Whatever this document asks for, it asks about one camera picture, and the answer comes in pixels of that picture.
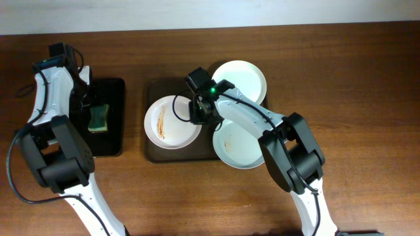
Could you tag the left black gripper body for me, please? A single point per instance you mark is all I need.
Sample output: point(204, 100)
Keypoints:
point(84, 107)

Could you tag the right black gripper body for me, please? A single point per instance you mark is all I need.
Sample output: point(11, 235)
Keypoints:
point(197, 115)

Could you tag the green yellow sponge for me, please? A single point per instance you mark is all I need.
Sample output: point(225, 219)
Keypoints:
point(98, 121)

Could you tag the white plate with sauce streak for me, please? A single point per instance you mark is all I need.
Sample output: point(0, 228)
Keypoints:
point(164, 129)

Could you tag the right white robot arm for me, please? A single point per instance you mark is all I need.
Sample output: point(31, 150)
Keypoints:
point(291, 154)

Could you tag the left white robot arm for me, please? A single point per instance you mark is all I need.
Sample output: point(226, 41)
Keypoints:
point(58, 156)

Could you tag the black plastic tray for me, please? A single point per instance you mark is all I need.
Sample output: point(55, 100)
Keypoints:
point(105, 91)

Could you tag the dark brown serving tray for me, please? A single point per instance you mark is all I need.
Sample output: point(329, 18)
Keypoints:
point(201, 149)

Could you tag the white plate bottom right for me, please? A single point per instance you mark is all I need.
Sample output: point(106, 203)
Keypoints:
point(236, 147)

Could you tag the white plate top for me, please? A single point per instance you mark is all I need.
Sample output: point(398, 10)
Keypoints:
point(247, 77)

